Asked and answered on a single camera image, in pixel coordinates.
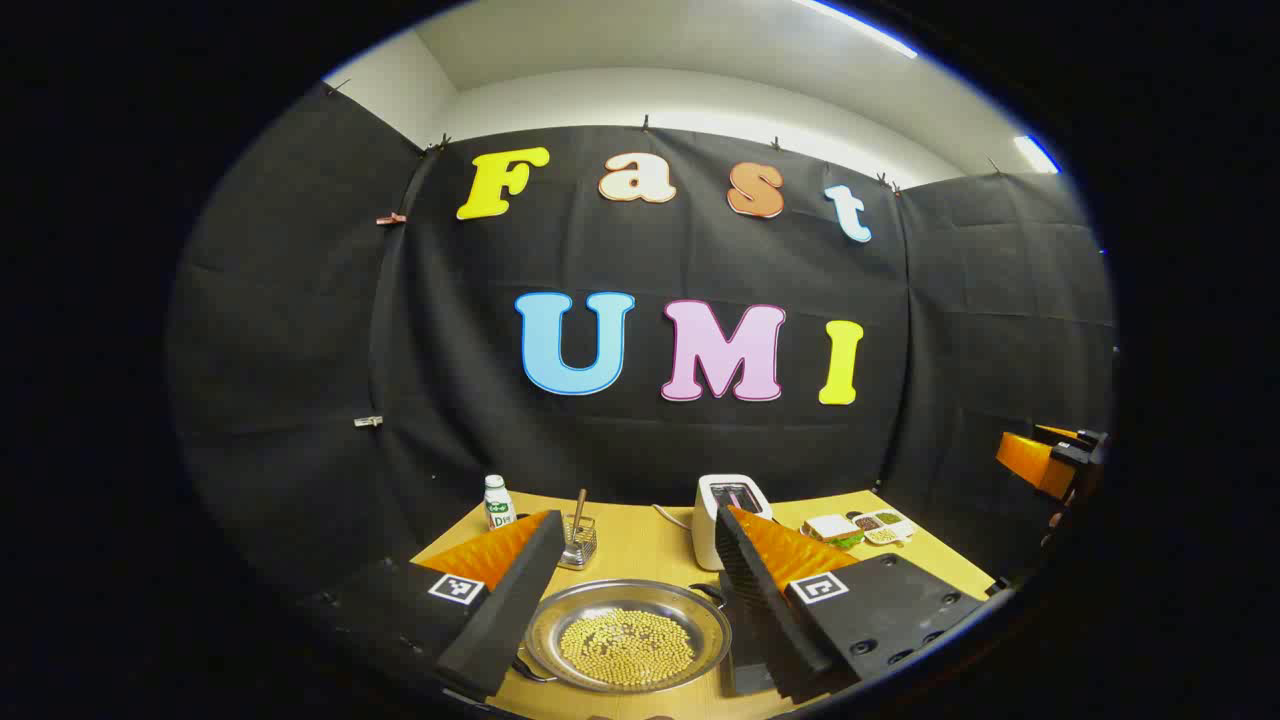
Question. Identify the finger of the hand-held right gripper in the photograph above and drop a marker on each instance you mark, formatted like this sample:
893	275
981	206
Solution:
1085	442
1030	462

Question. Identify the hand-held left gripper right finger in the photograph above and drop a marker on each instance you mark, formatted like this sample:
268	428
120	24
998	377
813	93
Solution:
760	610

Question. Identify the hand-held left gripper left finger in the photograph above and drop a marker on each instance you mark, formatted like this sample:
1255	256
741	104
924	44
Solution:
510	610

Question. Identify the stainless steel pot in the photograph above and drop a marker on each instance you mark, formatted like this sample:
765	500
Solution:
640	597

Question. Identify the pile of yellow soybeans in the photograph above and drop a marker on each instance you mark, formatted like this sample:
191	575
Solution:
627	647

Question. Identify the white toaster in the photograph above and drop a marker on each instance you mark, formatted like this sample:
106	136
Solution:
712	530

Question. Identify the sandwich with lettuce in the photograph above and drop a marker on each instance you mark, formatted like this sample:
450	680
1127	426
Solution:
828	527

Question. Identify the small white drink bottle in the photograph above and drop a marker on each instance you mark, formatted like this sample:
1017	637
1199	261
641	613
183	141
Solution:
497	503

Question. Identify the wooden stick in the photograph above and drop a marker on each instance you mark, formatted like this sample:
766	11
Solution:
579	505

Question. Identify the white divided bean tray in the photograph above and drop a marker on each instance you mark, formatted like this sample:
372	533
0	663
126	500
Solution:
885	525

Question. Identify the black backdrop cloth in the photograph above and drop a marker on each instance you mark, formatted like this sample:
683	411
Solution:
700	450

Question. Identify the copper cloth clip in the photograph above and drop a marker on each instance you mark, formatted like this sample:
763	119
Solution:
390	218

